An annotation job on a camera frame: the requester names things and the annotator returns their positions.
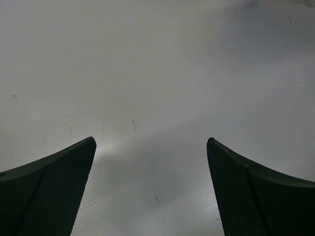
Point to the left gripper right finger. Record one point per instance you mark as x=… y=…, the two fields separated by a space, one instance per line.
x=254 y=200

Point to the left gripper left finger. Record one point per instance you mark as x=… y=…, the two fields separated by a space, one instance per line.
x=42 y=198

